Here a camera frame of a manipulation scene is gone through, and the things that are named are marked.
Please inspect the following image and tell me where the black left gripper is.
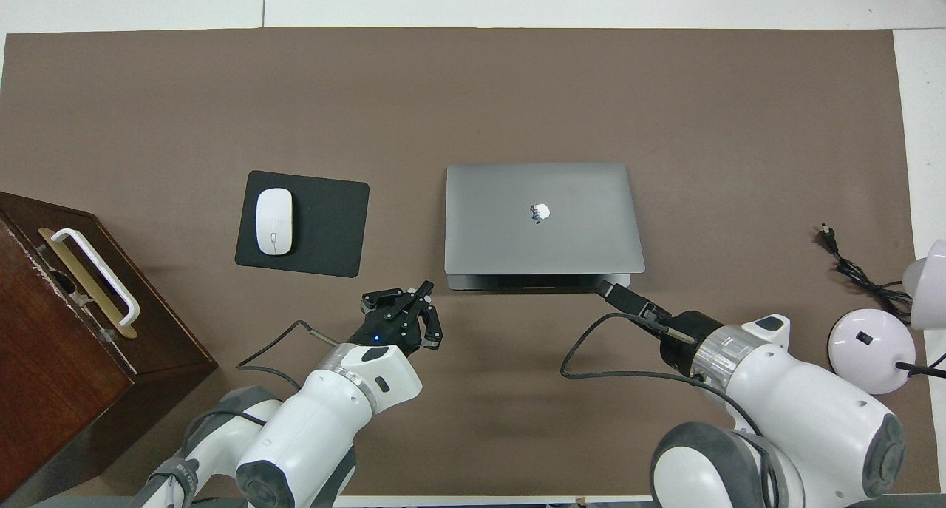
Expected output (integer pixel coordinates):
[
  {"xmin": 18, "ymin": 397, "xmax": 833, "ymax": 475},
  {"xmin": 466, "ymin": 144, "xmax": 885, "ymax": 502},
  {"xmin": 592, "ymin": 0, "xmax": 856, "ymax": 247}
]
[{"xmin": 347, "ymin": 281, "xmax": 444, "ymax": 355}]

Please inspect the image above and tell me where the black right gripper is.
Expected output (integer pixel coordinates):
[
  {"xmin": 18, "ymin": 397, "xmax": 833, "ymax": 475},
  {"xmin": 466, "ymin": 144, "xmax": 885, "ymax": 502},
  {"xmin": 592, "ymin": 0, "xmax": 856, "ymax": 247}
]
[{"xmin": 597, "ymin": 280, "xmax": 724, "ymax": 376}]

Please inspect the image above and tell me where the grey laptop with logo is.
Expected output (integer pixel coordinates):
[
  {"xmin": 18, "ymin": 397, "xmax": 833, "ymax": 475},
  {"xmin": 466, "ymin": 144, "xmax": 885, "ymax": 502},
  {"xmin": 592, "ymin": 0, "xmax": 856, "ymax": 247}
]
[{"xmin": 444, "ymin": 162, "xmax": 646, "ymax": 292}]

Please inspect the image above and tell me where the black mouse pad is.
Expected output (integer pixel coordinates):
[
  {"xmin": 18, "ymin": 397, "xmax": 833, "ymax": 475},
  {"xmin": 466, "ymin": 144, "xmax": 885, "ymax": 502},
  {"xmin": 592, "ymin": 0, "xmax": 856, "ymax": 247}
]
[{"xmin": 235, "ymin": 170, "xmax": 370, "ymax": 279}]

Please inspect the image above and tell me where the white computer mouse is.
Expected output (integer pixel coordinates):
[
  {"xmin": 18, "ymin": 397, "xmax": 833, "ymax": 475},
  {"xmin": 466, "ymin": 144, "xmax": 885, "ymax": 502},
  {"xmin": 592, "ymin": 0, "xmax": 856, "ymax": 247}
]
[{"xmin": 256, "ymin": 188, "xmax": 294, "ymax": 257}]

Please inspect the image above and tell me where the large brown table mat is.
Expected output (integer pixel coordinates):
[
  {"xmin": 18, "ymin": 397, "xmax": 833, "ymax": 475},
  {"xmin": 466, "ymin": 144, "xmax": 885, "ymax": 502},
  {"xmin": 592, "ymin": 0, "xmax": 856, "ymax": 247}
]
[{"xmin": 0, "ymin": 27, "xmax": 941, "ymax": 498}]

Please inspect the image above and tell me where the white desk lamp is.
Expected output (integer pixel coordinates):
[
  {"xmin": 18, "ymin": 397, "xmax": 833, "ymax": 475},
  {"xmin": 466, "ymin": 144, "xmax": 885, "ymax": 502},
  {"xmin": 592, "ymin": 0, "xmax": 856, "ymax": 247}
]
[{"xmin": 827, "ymin": 240, "xmax": 946, "ymax": 396}]

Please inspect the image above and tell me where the dark brown wooden box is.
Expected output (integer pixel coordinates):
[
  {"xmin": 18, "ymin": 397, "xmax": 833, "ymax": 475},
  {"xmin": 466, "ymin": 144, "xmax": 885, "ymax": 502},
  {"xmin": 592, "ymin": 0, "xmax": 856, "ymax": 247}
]
[{"xmin": 0, "ymin": 192, "xmax": 219, "ymax": 507}]

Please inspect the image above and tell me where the brass plate on box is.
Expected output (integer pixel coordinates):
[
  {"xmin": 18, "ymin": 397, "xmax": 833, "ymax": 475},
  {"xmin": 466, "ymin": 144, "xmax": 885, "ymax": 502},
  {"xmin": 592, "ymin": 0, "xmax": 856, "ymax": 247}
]
[{"xmin": 38, "ymin": 227, "xmax": 139, "ymax": 339}]

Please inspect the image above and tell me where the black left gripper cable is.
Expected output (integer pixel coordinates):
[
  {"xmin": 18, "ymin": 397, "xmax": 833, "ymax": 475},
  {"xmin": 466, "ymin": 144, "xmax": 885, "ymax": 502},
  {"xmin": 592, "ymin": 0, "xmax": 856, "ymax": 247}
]
[{"xmin": 236, "ymin": 319, "xmax": 350, "ymax": 390}]

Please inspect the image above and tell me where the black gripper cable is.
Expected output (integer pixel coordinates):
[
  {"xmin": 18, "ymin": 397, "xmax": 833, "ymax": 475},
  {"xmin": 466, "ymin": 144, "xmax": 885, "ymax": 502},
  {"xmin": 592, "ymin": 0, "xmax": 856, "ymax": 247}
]
[
  {"xmin": 559, "ymin": 312, "xmax": 762, "ymax": 435},
  {"xmin": 236, "ymin": 319, "xmax": 350, "ymax": 390}
]

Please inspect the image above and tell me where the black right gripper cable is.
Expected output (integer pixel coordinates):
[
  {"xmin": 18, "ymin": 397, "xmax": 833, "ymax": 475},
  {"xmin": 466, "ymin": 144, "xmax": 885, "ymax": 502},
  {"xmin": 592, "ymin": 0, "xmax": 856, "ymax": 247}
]
[{"xmin": 559, "ymin": 312, "xmax": 762, "ymax": 435}]

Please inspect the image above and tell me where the black lamp power cable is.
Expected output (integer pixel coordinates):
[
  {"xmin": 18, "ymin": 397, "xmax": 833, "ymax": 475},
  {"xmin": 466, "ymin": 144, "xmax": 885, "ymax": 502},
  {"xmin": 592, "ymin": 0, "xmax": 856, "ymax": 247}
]
[{"xmin": 819, "ymin": 225, "xmax": 913, "ymax": 318}]

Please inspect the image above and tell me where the white box handle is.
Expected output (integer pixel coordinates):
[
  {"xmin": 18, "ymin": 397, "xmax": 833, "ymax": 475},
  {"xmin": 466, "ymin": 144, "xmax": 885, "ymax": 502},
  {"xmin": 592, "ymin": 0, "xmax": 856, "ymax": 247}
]
[{"xmin": 50, "ymin": 228, "xmax": 141, "ymax": 328}]

